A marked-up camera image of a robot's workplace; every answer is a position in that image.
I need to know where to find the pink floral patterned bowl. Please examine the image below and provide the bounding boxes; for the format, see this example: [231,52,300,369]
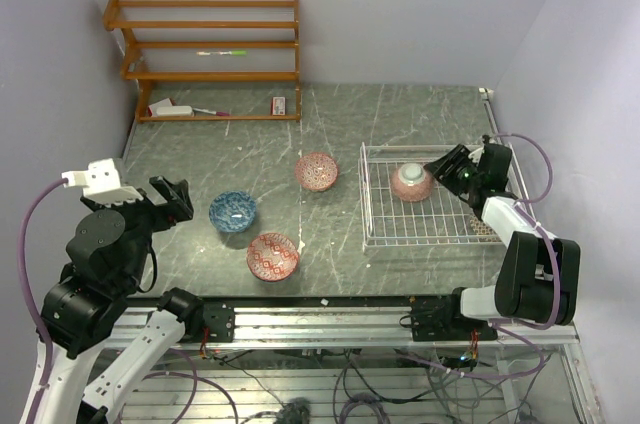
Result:
[294,152,339,192]

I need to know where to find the white box on shelf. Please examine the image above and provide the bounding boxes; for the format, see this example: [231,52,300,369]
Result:
[156,106,195,118]

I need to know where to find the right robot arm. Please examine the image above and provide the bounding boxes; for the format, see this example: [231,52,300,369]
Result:
[424,141,581,340]

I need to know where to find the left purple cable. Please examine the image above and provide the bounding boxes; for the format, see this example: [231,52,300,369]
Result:
[17,178,69,410]

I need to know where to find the blue patterned bowl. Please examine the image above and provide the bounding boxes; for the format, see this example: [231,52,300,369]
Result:
[209,191,257,233]

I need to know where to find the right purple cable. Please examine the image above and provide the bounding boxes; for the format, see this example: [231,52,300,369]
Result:
[492,132,569,380]

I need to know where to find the white wire dish rack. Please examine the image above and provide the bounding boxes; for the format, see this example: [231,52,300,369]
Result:
[359,144,508,248]

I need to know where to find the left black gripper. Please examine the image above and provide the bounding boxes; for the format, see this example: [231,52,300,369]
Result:
[80,172,191,286]

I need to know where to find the green pen on shelf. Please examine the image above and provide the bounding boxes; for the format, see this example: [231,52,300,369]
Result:
[196,49,248,56]

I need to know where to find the aluminium mounting rail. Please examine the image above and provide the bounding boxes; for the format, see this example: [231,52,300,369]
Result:
[62,296,581,350]

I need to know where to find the red geometric patterned bowl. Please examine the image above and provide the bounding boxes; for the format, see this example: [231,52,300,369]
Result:
[246,232,300,283]

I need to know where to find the wooden shelf rack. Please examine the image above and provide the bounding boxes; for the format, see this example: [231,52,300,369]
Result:
[102,0,302,123]

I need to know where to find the black white leaf bowl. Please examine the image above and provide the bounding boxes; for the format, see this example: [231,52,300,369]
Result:
[390,163,434,203]

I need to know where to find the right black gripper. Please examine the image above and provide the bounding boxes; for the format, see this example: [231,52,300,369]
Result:
[424,145,482,196]

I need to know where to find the red white small card box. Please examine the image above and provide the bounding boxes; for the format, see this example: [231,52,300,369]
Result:
[271,96,286,116]

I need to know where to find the purple cable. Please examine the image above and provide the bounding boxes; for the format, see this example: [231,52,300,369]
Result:
[492,132,569,380]
[17,178,69,410]

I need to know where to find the brown lattice patterned bowl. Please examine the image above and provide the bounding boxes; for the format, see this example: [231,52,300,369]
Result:
[469,215,500,242]

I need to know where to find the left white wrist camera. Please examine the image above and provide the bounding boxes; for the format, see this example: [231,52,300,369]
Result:
[61,158,143,206]

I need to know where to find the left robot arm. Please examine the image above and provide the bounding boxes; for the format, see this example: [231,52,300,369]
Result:
[18,171,204,423]

